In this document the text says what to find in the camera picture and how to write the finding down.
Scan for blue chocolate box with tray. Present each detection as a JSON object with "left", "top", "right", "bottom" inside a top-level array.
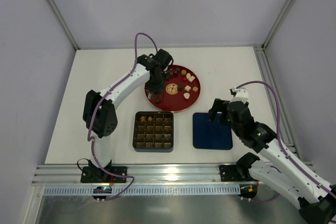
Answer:
[{"left": 132, "top": 111, "right": 174, "bottom": 153}]

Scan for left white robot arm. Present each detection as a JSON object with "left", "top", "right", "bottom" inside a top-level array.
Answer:
[{"left": 83, "top": 49, "right": 173, "bottom": 172}]

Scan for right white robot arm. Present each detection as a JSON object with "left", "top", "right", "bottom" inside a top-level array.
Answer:
[{"left": 208, "top": 88, "right": 335, "bottom": 223}]

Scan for slotted cable duct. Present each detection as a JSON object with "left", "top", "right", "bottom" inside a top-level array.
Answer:
[{"left": 43, "top": 184, "right": 240, "bottom": 197}]

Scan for round red tray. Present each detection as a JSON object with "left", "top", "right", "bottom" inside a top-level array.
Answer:
[{"left": 148, "top": 65, "right": 201, "bottom": 112}]

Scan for dark square chocolate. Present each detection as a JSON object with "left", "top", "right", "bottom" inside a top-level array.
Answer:
[{"left": 178, "top": 83, "right": 184, "bottom": 90}]

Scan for metal serving tongs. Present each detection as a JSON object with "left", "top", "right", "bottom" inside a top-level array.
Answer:
[{"left": 148, "top": 91, "right": 156, "bottom": 100}]

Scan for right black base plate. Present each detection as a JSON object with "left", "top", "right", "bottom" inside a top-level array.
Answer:
[{"left": 219, "top": 165, "right": 256, "bottom": 182}]

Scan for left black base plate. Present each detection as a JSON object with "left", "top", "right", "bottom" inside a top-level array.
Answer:
[{"left": 80, "top": 166, "right": 128, "bottom": 184}]

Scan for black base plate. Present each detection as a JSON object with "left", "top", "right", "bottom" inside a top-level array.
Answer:
[
  {"left": 80, "top": 166, "right": 128, "bottom": 184},
  {"left": 219, "top": 165, "right": 256, "bottom": 182}
]

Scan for blue box lid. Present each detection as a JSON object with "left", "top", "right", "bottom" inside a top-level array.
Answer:
[{"left": 193, "top": 112, "right": 233, "bottom": 151}]

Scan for aluminium front rail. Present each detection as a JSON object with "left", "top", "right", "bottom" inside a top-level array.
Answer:
[{"left": 31, "top": 163, "right": 222, "bottom": 186}]

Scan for white pyramid chocolate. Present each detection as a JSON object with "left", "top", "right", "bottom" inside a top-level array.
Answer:
[{"left": 184, "top": 86, "right": 191, "bottom": 92}]

